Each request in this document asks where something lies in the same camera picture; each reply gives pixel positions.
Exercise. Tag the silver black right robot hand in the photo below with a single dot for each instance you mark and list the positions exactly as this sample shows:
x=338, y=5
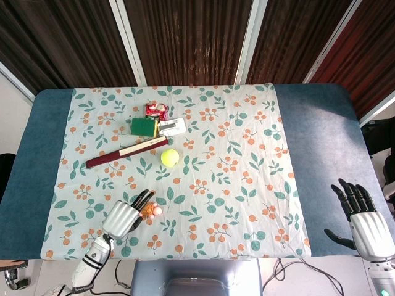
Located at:
x=370, y=234

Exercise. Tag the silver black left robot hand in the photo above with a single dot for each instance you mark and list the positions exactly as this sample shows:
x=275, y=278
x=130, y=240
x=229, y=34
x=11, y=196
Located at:
x=118, y=219

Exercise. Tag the small orange pink toy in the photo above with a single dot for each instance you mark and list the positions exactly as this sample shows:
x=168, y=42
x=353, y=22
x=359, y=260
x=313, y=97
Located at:
x=149, y=209

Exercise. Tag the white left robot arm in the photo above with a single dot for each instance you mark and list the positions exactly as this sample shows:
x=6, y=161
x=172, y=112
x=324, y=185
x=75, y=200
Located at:
x=89, y=262

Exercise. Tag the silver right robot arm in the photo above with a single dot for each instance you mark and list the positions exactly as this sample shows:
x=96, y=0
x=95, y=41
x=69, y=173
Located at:
x=382, y=277

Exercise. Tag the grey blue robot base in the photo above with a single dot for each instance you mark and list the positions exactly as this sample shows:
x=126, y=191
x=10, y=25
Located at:
x=197, y=277

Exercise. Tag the dark red folded fan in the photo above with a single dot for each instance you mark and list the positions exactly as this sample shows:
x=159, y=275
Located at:
x=123, y=153

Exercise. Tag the yellow tennis ball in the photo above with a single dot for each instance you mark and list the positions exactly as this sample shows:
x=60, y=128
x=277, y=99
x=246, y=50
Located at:
x=169, y=158

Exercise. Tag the green yellow sponge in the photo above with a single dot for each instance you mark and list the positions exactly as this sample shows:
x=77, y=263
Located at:
x=142, y=126

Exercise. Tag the black bag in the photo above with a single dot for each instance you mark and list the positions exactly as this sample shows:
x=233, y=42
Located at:
x=379, y=135

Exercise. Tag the small white packet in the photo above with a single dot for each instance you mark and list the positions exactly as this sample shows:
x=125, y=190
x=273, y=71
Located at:
x=172, y=126

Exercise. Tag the red snack packet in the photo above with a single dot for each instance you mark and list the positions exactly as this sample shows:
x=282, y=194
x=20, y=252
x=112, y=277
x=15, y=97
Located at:
x=154, y=109

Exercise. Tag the floral white tablecloth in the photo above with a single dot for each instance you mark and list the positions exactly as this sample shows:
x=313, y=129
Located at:
x=216, y=154

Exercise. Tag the black chair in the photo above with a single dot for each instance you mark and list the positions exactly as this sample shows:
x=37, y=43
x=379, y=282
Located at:
x=6, y=172

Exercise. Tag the brown pleated partition panel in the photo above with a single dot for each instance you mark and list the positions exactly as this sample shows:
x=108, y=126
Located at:
x=61, y=40
x=191, y=40
x=293, y=40
x=376, y=61

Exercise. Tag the white partition frame post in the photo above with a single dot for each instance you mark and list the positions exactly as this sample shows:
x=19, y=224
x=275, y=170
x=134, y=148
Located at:
x=15, y=81
x=128, y=40
x=378, y=109
x=331, y=40
x=251, y=40

